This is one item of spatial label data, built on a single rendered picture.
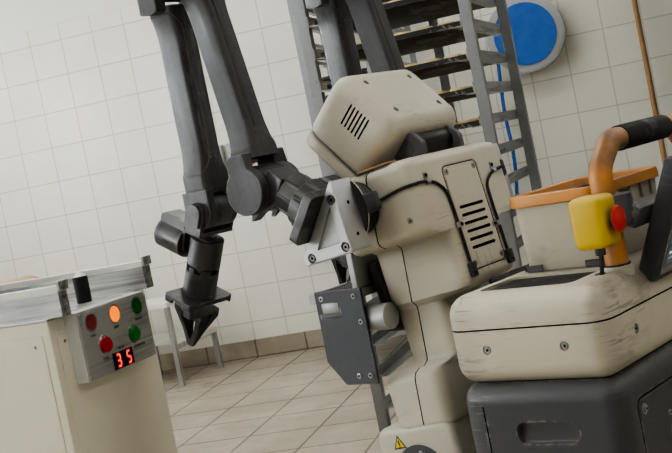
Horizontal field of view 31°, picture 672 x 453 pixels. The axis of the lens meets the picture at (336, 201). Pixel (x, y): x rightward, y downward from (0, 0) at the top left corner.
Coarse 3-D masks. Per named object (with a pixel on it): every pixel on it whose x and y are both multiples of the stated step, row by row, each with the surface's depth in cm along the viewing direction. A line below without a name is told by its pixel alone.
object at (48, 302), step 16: (48, 288) 228; (64, 288) 228; (0, 304) 233; (16, 304) 232; (32, 304) 230; (48, 304) 229; (64, 304) 229; (0, 320) 234; (16, 320) 232; (32, 320) 231
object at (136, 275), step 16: (144, 256) 254; (96, 272) 259; (112, 272) 257; (128, 272) 255; (144, 272) 254; (0, 288) 270; (16, 288) 268; (32, 288) 266; (96, 288) 259; (112, 288) 257; (128, 288) 256; (144, 288) 254
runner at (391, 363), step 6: (408, 342) 366; (402, 348) 359; (408, 348) 365; (396, 354) 352; (402, 354) 358; (408, 354) 358; (384, 360) 341; (390, 360) 346; (396, 360) 351; (402, 360) 350; (378, 366) 334; (384, 366) 339; (390, 366) 344; (396, 366) 343; (378, 372) 333; (384, 372) 337; (390, 372) 335
